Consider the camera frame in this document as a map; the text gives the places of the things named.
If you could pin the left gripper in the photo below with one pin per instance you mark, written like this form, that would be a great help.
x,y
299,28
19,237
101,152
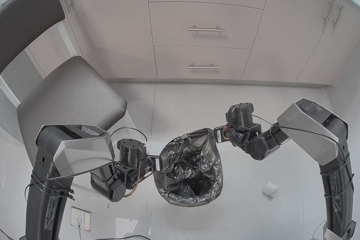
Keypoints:
x,y
150,163

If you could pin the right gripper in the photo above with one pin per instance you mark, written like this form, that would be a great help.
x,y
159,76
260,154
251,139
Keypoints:
x,y
218,134

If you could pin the black plastic bag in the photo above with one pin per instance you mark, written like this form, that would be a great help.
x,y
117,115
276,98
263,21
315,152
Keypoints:
x,y
191,165

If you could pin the white plastic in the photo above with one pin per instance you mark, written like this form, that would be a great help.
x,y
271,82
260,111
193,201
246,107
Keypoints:
x,y
270,188

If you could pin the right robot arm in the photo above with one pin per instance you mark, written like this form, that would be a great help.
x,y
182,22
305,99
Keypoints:
x,y
309,126

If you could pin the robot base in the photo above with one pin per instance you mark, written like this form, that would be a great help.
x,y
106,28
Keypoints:
x,y
329,234

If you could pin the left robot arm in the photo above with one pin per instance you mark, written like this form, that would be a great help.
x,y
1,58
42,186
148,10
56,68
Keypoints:
x,y
81,154

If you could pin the white chair grey cushions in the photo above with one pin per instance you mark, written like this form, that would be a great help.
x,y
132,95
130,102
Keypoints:
x,y
70,98

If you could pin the beige cabinet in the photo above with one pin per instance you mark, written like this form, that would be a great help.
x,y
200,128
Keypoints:
x,y
205,22

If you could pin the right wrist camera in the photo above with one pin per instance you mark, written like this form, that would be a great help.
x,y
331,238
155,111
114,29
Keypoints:
x,y
229,118

